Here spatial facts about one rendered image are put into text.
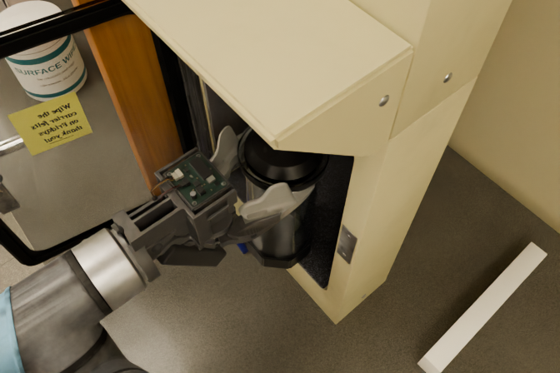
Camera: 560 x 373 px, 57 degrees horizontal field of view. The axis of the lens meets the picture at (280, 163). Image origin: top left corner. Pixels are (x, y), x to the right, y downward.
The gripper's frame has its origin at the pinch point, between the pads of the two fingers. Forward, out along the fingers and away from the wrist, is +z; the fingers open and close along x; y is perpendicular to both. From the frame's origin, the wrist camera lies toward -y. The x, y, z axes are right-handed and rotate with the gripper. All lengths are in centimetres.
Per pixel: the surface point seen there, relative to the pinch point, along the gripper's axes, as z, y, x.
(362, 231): -0.5, 3.3, -13.7
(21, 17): -10, -13, 63
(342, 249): -0.6, -3.6, -12.0
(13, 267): -48, -122, 90
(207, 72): -11.9, 28.6, -7.3
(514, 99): 42.6, -11.9, -8.4
